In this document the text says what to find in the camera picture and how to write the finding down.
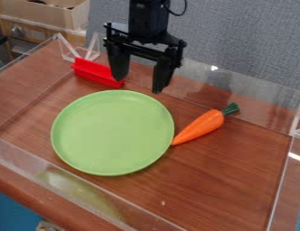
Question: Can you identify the red plastic block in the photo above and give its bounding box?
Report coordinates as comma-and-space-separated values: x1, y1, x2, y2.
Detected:
71, 58, 124, 88

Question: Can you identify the clear acrylic tray enclosure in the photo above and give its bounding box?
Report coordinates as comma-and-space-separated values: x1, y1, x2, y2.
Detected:
0, 40, 300, 231

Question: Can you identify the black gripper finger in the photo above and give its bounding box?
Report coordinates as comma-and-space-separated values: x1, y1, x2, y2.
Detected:
152, 48, 175, 94
106, 45, 131, 81

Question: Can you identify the cardboard box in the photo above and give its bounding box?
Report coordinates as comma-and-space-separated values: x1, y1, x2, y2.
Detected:
0, 0, 89, 30

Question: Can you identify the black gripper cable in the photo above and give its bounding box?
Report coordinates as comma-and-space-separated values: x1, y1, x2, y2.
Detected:
163, 0, 188, 17

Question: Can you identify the orange toy carrot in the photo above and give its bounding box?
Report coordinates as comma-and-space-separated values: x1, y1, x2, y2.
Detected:
171, 103, 239, 145

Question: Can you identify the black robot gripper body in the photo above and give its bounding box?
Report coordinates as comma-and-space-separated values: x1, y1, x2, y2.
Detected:
104, 0, 187, 67

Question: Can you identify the wooden shelf unit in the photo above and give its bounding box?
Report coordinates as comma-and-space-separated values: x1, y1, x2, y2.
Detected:
0, 14, 85, 54

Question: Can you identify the green round plate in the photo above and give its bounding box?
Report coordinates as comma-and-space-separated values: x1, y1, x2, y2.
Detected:
51, 90, 174, 176

